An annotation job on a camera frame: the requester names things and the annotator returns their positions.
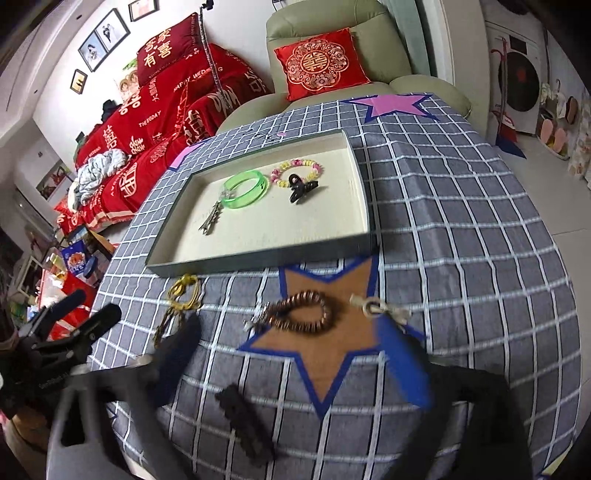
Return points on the cartoon couple photo cushion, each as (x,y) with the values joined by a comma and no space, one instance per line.
(127,85)

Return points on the small black photo frame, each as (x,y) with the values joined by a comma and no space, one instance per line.
(79,81)

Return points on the black cloth bundle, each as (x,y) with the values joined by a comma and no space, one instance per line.
(108,108)

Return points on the red embroidered cushion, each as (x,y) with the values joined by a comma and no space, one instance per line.
(318,64)

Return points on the black claw hair clip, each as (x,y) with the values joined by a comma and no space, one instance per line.
(298,189)

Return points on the small pink star patch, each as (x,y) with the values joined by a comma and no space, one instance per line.
(184,154)

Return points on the green leather armchair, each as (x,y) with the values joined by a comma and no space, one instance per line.
(323,18)

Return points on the slipper rack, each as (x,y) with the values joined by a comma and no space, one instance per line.
(561,124)

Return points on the red broom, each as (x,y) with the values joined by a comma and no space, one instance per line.
(508,124)

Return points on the red lettered pillow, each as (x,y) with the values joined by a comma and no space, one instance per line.
(171,46)

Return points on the sofa with red cover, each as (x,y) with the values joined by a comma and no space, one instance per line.
(166,120)

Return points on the silver metal hair clip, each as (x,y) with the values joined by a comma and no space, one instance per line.
(211,221)

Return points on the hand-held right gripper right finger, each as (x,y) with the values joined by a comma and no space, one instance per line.
(406,364)

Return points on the camera stand pole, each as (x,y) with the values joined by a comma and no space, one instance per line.
(214,60)

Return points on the white washing machine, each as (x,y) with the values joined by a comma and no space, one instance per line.
(519,78)

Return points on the framed certificate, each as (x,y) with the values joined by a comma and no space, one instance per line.
(143,10)

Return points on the blue snack bag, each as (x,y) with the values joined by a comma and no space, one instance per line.
(78,261)

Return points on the pale green curtain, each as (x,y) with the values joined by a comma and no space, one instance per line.
(411,32)

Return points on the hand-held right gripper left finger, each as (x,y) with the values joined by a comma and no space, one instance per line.
(178,355)

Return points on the black rectangular hair clip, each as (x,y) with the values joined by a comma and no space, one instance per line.
(242,420)

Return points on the double black photo frame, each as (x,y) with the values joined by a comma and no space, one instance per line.
(103,39)

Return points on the green translucent bangle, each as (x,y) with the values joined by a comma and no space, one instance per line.
(247,201)

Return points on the grey checked tablecloth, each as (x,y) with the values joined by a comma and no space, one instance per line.
(461,277)

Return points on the large pink star patch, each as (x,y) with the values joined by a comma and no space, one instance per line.
(388,105)

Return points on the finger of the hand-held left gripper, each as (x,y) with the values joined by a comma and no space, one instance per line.
(64,308)
(94,326)

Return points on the grey-green shallow tray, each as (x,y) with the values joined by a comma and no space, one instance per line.
(277,224)

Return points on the grey crumpled clothes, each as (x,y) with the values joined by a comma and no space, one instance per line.
(99,168)

